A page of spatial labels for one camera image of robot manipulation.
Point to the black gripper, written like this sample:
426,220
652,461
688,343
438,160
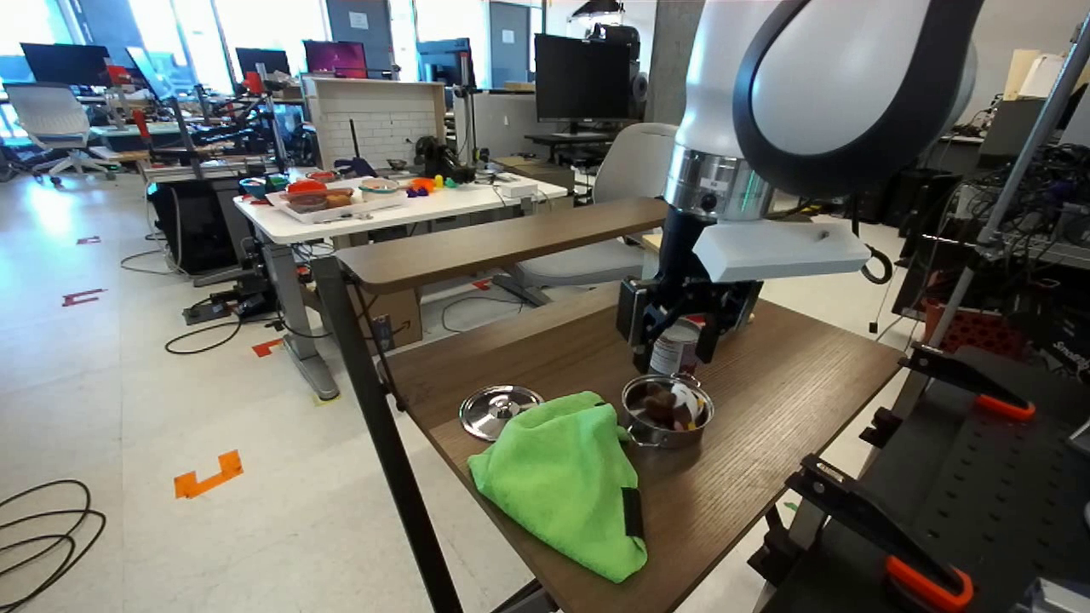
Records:
678,289

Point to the brown object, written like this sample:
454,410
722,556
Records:
665,406

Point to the small steel pot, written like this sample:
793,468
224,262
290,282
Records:
665,438

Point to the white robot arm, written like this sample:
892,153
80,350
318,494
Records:
804,98

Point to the round steel pot lid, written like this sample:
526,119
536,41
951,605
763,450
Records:
493,410

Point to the white tin can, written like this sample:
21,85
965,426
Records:
674,350

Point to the green microfiber cloth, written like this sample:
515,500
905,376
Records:
558,475

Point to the grey office chair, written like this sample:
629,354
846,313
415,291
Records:
632,174

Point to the dark wooden shelf board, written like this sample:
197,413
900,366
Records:
479,247

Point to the black clamp orange tip near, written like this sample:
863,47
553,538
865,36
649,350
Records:
913,570

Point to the black clamp orange tip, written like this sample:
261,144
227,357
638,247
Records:
913,570
988,393

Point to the black computer monitor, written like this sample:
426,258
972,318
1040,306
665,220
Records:
575,81

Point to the black clamp orange tip far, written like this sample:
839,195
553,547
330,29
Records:
988,393

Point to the white office desk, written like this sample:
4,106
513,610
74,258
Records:
287,241

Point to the orange items on desk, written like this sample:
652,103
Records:
318,192

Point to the orange floor tape marker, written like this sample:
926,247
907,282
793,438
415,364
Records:
195,484

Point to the white office chair far left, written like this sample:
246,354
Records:
54,122

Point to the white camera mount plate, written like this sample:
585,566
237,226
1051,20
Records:
773,249

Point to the black metal frame post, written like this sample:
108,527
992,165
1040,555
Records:
370,381

